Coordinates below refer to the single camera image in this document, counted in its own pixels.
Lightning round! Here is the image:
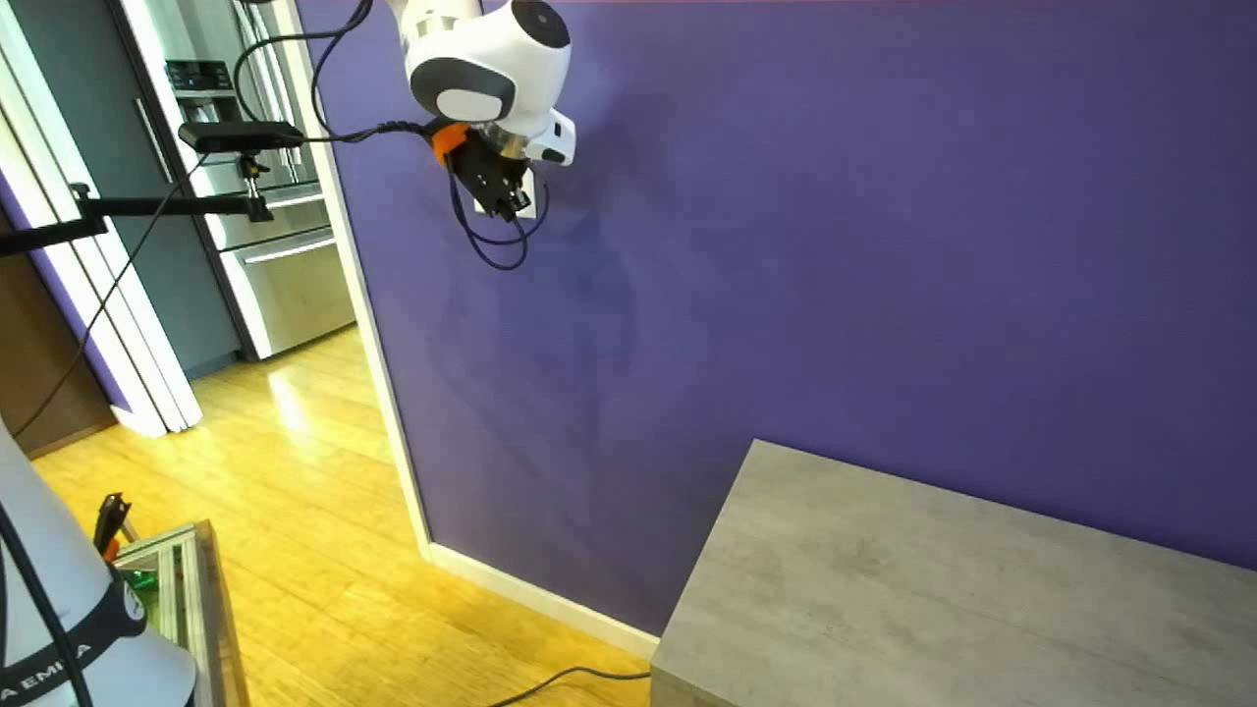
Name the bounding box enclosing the black gripper orange band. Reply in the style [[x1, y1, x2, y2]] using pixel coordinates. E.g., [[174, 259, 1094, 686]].
[[427, 123, 512, 194]]

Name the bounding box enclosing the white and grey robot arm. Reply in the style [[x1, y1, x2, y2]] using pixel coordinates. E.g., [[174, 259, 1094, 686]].
[[387, 0, 576, 222]]

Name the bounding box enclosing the stainless steel refrigerator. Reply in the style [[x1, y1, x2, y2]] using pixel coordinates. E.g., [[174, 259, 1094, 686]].
[[120, 0, 353, 359]]

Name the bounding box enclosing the glass-top side table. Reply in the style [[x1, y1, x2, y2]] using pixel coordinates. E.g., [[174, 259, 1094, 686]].
[[118, 521, 250, 707]]

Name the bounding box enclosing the grey cabinet top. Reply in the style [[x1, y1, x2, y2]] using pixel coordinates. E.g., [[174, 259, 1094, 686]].
[[653, 439, 1257, 707]]

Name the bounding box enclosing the grey cone-shaped cover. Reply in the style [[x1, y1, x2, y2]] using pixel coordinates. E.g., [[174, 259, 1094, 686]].
[[0, 426, 199, 707]]

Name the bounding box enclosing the white wall switch plate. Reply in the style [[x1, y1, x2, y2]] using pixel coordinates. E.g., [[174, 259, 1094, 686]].
[[471, 160, 534, 222]]

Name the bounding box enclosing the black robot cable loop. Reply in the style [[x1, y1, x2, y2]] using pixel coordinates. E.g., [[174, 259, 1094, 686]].
[[448, 160, 555, 274]]

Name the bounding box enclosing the black camera on stand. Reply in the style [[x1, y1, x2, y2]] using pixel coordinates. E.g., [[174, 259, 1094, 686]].
[[0, 117, 309, 259]]

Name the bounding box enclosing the black floor cable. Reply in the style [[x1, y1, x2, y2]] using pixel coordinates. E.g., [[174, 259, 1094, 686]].
[[491, 664, 661, 707]]

